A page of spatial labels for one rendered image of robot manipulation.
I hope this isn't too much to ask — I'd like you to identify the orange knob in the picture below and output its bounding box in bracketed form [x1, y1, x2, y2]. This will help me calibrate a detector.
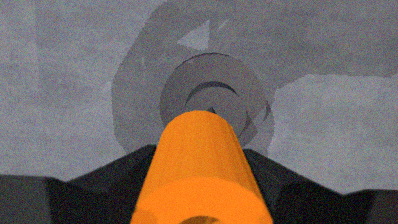
[130, 110, 273, 224]

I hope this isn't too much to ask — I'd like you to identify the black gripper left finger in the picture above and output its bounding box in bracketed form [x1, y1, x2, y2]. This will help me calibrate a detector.
[0, 145, 157, 224]

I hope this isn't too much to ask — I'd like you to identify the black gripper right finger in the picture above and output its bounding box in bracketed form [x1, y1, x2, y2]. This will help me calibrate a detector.
[242, 149, 398, 224]

